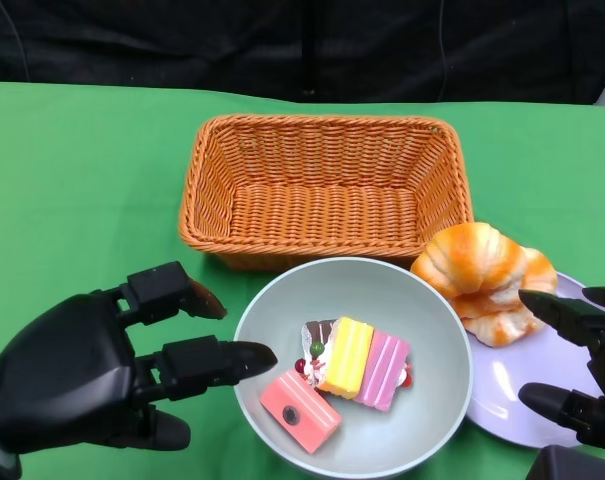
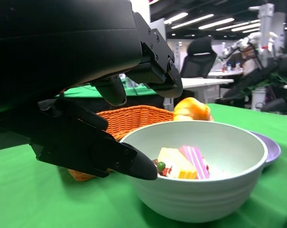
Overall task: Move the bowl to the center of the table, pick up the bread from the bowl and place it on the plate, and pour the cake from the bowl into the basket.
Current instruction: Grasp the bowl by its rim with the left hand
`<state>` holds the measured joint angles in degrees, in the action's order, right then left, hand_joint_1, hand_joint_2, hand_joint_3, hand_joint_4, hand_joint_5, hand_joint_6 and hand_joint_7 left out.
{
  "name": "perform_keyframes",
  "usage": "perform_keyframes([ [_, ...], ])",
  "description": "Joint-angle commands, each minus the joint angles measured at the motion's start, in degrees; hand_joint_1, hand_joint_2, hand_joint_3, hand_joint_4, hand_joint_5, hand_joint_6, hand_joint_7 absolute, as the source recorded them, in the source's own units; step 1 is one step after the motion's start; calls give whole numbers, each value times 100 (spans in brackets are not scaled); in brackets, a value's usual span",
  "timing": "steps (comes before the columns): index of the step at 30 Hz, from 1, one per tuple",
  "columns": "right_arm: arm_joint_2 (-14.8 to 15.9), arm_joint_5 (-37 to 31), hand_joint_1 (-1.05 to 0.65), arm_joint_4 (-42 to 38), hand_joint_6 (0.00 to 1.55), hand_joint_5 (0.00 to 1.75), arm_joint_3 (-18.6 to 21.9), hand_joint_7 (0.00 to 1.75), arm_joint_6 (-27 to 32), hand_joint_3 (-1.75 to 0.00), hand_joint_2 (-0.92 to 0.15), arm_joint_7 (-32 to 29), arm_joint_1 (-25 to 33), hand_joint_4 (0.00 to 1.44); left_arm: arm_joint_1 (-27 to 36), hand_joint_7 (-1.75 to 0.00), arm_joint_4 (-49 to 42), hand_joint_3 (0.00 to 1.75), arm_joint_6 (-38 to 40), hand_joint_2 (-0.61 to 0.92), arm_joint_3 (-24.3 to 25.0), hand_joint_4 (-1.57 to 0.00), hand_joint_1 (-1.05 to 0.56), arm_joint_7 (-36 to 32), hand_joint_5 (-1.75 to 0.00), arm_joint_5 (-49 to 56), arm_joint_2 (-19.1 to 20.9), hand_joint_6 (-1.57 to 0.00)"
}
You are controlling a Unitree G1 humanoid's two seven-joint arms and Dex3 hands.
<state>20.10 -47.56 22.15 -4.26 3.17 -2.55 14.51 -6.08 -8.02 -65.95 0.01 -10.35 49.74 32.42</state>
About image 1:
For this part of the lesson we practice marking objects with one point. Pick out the yellow striped cake slice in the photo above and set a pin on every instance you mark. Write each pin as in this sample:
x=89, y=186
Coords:
x=347, y=355

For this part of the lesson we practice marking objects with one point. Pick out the pale green bowl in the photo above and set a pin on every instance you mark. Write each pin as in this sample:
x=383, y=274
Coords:
x=342, y=285

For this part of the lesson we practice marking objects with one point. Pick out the green tablecloth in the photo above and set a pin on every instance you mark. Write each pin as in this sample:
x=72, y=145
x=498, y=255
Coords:
x=82, y=175

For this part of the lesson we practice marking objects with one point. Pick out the orange wicker basket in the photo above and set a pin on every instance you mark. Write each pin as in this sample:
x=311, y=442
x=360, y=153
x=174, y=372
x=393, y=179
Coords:
x=327, y=210

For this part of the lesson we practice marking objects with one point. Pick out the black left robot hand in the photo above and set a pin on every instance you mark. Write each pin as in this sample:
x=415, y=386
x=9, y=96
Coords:
x=62, y=370

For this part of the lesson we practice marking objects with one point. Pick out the pink striped cake slice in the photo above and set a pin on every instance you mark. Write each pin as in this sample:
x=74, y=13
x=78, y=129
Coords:
x=384, y=370

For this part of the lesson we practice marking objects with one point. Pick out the chocolate cake with cherries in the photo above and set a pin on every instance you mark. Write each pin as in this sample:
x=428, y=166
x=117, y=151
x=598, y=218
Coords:
x=314, y=345

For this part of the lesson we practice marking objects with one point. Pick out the black curtain backdrop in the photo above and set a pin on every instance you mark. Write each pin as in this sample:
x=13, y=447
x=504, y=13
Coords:
x=182, y=45

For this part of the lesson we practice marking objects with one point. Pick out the lavender round plate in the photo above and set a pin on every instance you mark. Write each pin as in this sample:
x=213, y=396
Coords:
x=512, y=370

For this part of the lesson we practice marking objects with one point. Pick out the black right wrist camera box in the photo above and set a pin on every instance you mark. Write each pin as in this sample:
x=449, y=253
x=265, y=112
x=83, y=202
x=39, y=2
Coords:
x=577, y=465

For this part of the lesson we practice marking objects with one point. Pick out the coral cake with black dot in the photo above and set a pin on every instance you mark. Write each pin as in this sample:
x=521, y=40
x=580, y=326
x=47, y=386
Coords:
x=297, y=410

